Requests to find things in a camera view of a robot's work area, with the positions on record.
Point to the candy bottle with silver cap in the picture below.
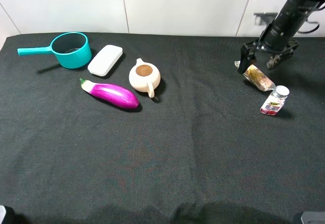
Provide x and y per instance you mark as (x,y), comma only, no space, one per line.
(275,101)

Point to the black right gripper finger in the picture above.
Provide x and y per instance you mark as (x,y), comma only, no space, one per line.
(247,57)

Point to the teal saucepan with handle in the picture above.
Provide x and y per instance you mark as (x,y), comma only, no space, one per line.
(72,50)

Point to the beige ceramic teapot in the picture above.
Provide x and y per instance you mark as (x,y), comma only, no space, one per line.
(144,77)

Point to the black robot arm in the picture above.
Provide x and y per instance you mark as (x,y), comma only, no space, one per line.
(294,14)

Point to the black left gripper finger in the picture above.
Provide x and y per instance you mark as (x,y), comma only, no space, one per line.
(276,59)

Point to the snack bar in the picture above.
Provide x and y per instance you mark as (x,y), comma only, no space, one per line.
(255,76)

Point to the purple toy eggplant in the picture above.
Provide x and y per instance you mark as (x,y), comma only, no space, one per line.
(111,93)

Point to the black cloth table cover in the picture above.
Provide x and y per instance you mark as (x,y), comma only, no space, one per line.
(200,151)

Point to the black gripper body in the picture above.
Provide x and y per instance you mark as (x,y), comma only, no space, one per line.
(272,40)

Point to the white rectangular box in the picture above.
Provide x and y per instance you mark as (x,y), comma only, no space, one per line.
(104,61)

